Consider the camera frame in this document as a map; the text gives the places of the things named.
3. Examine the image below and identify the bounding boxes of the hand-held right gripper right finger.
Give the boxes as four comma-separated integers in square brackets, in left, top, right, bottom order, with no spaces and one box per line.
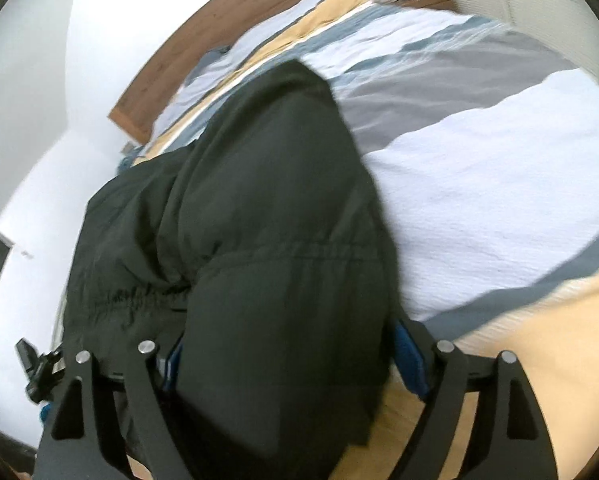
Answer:
[392,319,560,480]

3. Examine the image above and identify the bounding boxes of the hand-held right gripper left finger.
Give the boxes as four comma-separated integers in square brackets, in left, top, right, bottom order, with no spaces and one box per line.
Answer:
[32,340,195,480]

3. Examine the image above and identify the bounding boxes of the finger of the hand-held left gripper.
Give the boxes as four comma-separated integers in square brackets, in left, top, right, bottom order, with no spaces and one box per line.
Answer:
[14,339,69,404]

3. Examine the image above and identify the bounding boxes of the dark green puffer jacket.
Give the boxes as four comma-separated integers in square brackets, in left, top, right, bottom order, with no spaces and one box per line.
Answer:
[62,59,404,480]

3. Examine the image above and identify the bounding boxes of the striped duvet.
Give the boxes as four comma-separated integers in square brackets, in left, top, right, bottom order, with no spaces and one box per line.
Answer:
[114,0,599,480]

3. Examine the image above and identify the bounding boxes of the wooden headboard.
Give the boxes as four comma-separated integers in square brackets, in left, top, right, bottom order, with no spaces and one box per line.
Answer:
[108,0,341,145]

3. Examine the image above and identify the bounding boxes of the white wardrobe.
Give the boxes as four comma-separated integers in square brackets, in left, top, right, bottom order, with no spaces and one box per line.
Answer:
[409,0,599,96]

